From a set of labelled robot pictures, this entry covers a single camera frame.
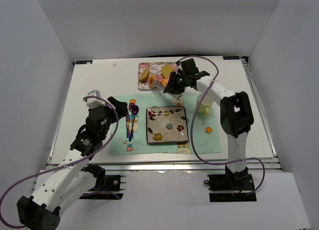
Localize metal serving tongs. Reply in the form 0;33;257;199
157;82;182;100

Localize orange oval bread roll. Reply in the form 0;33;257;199
148;75;157;89

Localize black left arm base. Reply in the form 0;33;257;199
81;164;126;192

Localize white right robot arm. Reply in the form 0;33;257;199
164;55;254;182

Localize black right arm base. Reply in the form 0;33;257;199
203;174;255;192

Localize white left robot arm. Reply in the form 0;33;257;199
17;96;128;230

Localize round scored bread bun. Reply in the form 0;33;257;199
160;78;169;87

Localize large brown bread slice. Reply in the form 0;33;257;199
161;64;175;78

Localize brown bread slice left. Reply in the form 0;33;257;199
139;68;150;82

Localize iridescent purple knife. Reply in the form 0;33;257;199
126;110;130;141

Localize iridescent purple spoon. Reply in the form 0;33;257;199
129;104;139;141

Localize floral rectangular tray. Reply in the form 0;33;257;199
138;62;178;90

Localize pale yellow mug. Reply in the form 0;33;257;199
196;93;214;115

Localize square floral plate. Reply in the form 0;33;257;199
146;106;189;145

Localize blue label sticker right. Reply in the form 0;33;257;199
223;55;240;60

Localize blue label sticker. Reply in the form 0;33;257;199
75;60;93;65
223;55;240;60

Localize blue label sticker left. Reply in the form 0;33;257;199
75;60;93;65

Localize mint green cartoon placemat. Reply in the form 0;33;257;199
108;92;222;156

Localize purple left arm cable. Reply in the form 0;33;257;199
0;95;120;228

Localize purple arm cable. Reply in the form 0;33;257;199
0;95;120;228
175;55;265;194

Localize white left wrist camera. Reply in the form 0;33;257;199
83;90;105;109

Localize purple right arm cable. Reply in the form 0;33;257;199
175;55;265;194

